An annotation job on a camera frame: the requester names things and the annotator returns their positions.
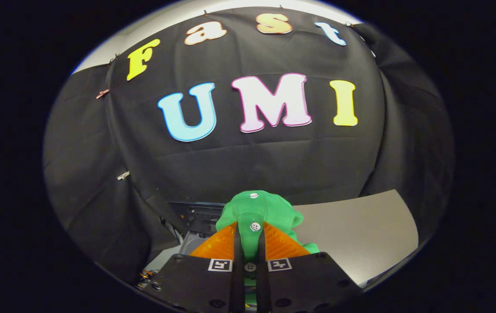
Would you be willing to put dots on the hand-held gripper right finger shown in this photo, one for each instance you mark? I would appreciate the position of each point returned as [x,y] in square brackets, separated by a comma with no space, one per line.
[304,282]

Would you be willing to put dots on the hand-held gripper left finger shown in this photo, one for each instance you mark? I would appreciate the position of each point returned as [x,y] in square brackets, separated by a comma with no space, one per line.
[200,282]

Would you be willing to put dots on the grey washing machine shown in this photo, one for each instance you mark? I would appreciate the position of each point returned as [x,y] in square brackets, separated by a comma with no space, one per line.
[198,221]

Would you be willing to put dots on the green button shirt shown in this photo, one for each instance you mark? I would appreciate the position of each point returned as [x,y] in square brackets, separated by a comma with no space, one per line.
[256,208]

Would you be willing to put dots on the grey cabinet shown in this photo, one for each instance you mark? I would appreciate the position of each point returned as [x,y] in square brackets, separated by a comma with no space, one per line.
[361,234]

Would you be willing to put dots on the white clip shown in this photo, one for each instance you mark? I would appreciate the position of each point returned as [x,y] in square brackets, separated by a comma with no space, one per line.
[123,175]

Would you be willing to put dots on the black backdrop cloth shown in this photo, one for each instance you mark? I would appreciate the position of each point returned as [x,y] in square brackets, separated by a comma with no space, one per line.
[252,161]

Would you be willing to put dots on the pink clip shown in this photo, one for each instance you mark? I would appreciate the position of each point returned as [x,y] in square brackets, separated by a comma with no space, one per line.
[102,93]

